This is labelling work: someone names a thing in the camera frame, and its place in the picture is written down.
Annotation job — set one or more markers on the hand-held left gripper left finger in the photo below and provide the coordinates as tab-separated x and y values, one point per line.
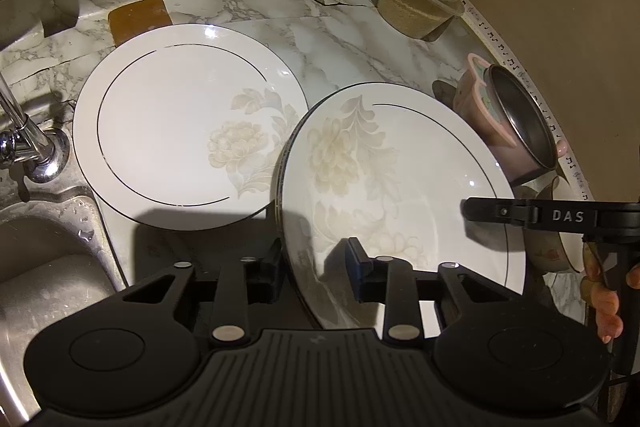
270	277

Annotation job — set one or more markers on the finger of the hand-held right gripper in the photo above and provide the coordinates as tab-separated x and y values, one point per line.
487	210

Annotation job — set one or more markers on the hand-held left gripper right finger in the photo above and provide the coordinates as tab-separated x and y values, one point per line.
360	277

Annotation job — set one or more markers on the pink steel bowl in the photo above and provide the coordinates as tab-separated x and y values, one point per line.
520	127

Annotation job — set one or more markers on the white floral plate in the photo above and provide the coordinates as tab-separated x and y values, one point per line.
165	127
400	187

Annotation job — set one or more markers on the person's right hand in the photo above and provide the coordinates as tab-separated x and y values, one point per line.
609	312

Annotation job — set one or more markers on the stainless steel sink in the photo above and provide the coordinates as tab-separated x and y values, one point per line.
40	282

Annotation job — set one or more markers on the chrome faucet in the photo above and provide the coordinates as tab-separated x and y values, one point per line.
42	157

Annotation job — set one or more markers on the brown sponge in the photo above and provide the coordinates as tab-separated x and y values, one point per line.
137	19

